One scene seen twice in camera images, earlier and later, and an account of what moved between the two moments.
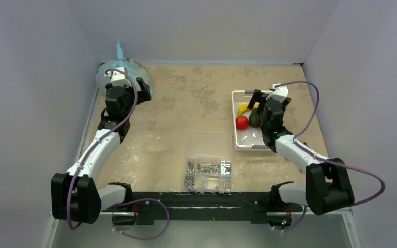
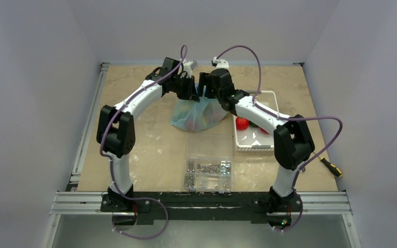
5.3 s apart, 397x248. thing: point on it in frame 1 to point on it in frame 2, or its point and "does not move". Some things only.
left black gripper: [142, 95] to [191, 93]
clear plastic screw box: [208, 166] does not move
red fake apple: [242, 123] does not move
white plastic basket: [247, 123] does not move
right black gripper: [261, 94] to [208, 87]
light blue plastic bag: [134, 68] to [193, 115]
